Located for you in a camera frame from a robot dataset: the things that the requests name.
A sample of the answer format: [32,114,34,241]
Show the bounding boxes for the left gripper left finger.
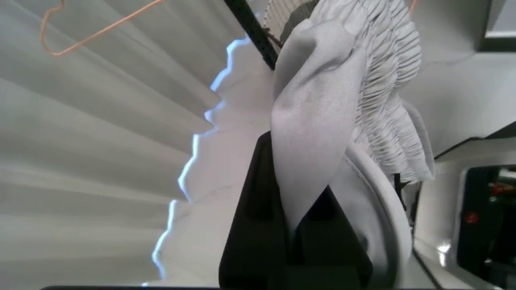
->
[218,130,292,289]

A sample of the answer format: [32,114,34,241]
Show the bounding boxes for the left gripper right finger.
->
[289,185,374,289]

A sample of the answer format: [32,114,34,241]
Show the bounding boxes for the pale grey shorts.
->
[269,0,436,289]

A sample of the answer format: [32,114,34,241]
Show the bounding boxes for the black clothes rack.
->
[223,0,280,72]

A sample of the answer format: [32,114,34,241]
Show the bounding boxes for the white curtain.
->
[0,0,253,290]

